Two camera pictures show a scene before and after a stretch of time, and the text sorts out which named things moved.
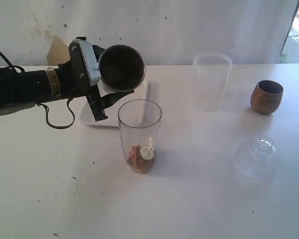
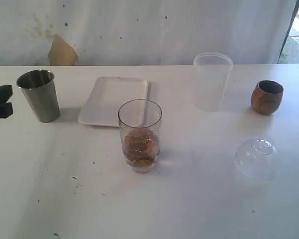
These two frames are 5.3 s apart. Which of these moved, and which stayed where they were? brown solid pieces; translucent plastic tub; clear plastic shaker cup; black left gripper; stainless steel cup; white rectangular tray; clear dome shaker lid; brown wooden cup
Moved: stainless steel cup; brown solid pieces; black left gripper
Stayed: brown wooden cup; white rectangular tray; translucent plastic tub; clear dome shaker lid; clear plastic shaker cup
